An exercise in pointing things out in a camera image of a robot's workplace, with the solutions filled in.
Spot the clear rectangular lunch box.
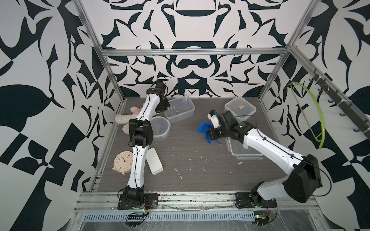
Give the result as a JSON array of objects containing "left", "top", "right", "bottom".
[
  {"left": 225, "top": 97, "right": 256, "bottom": 121},
  {"left": 164, "top": 96, "right": 195, "bottom": 124}
]

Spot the clear lunch box lid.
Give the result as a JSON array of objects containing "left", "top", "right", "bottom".
[{"left": 225, "top": 137, "right": 263, "bottom": 161}]

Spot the blue cleaning cloth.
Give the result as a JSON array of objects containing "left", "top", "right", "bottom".
[{"left": 197, "top": 122, "right": 213, "bottom": 144}]

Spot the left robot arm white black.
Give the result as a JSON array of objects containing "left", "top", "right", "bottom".
[{"left": 121, "top": 82, "right": 169, "bottom": 208}]

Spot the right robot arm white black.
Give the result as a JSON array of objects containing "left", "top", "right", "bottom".
[{"left": 208, "top": 110, "right": 322, "bottom": 208}]

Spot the round clear container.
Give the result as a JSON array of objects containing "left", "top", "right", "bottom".
[{"left": 151, "top": 116, "right": 171, "bottom": 142}]

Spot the white teddy bear pink shirt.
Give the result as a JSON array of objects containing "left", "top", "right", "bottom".
[{"left": 115, "top": 106, "right": 141, "bottom": 135}]

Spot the white rectangular box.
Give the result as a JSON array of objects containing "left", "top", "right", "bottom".
[{"left": 146, "top": 148, "right": 163, "bottom": 175}]

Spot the pink round alarm clock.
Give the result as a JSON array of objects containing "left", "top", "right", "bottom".
[{"left": 112, "top": 151, "right": 134, "bottom": 175}]

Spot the green clothes hanger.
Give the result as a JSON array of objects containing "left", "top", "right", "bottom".
[{"left": 289, "top": 81, "right": 326, "bottom": 149}]

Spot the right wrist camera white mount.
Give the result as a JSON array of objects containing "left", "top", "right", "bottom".
[{"left": 207, "top": 110, "right": 221, "bottom": 129}]

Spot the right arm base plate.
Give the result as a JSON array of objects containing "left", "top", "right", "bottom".
[{"left": 235, "top": 193, "right": 277, "bottom": 209}]

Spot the aluminium frame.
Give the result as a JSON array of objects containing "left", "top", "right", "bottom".
[{"left": 75, "top": 1, "right": 370, "bottom": 231}]

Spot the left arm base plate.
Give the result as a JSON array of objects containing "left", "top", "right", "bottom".
[{"left": 118, "top": 193, "right": 159, "bottom": 210}]

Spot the black wall hook rack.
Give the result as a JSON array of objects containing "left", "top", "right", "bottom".
[{"left": 311, "top": 69, "right": 370, "bottom": 139}]

